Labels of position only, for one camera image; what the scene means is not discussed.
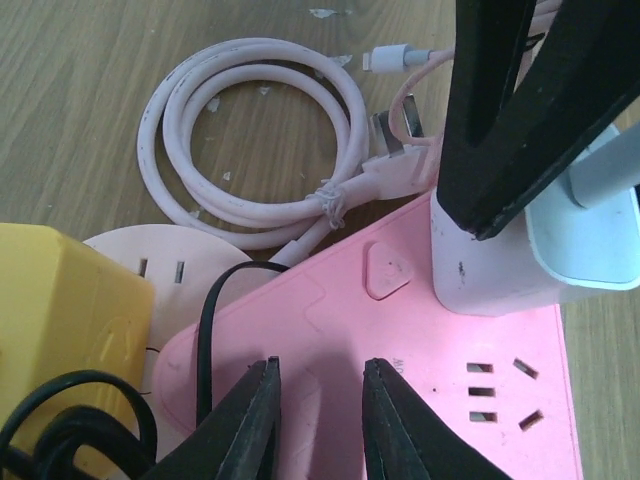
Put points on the yellow cube socket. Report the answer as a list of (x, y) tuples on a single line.
[(74, 330)]

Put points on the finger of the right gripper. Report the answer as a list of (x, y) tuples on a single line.
[(489, 44), (585, 74)]

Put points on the white USB charger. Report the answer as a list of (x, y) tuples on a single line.
[(578, 238)]

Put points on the round pink socket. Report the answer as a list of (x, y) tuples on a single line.
[(181, 263)]

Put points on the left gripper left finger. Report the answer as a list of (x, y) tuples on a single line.
[(239, 439)]

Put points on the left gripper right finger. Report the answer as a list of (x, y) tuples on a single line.
[(404, 438)]

